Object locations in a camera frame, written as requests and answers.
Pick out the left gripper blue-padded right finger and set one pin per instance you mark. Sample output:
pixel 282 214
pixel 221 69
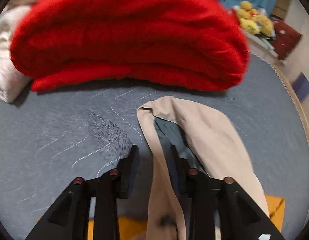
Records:
pixel 179 173

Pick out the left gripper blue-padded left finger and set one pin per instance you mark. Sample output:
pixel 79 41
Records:
pixel 128 168

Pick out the beige and orange hooded jacket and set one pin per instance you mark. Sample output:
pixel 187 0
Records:
pixel 227 199

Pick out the red folded blanket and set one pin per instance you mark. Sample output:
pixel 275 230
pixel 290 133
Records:
pixel 195 44

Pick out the cream folded fleece blanket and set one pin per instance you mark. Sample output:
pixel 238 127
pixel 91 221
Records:
pixel 12 82

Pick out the purple flat box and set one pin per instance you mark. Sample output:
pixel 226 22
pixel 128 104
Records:
pixel 301 87

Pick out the yellow plush toys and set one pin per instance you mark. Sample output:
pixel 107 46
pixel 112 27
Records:
pixel 252 20

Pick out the dark red cushion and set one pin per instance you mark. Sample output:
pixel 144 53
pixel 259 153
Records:
pixel 286 38

